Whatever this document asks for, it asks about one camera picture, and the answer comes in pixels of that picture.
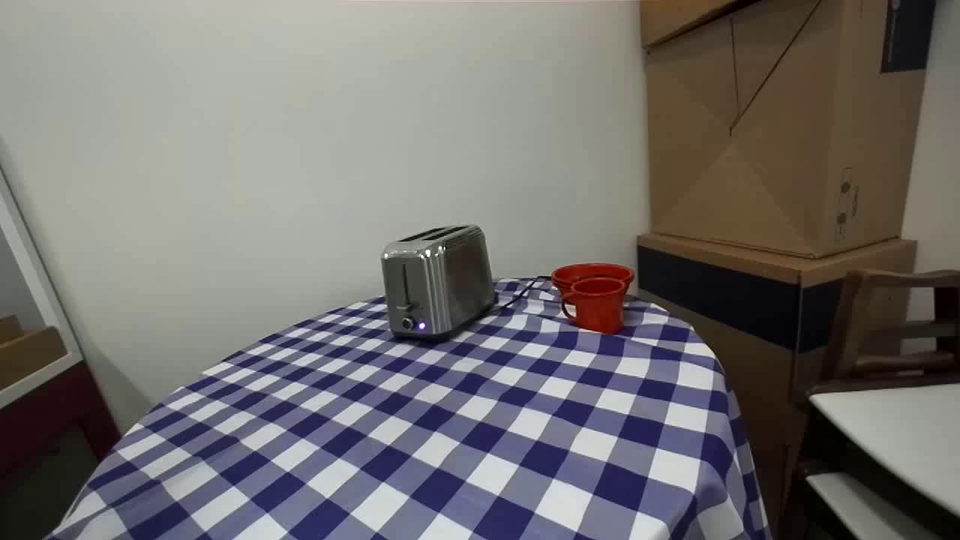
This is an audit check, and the cardboard box with dark band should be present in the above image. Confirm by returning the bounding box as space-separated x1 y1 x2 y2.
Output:
632 232 922 535

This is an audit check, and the red cup with handle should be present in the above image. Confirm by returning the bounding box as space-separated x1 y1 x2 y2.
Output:
558 277 632 335

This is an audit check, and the stainless steel toaster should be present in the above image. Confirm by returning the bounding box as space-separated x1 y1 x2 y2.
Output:
379 222 502 341

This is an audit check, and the white shelf frame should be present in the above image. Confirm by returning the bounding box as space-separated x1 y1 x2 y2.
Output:
0 161 90 413

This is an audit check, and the light wooden board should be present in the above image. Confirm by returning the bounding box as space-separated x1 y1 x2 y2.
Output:
0 316 69 393

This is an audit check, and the blue white checkered tablecloth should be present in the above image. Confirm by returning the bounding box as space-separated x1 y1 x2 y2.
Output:
44 277 774 540

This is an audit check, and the red bowl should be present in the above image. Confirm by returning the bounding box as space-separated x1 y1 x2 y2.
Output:
550 262 638 300

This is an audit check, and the white table with dark frame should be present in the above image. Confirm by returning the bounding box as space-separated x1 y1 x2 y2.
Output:
797 381 960 540

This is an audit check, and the large tall cardboard box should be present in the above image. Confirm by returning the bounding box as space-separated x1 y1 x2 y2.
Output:
638 0 943 262

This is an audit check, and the dark red cabinet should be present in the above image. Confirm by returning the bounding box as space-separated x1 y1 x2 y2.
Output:
0 360 124 485

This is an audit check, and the black toaster power cable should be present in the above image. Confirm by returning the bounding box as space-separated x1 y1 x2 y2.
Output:
492 272 562 316

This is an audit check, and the dark wooden chair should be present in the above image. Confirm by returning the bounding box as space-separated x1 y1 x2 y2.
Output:
784 265 960 540

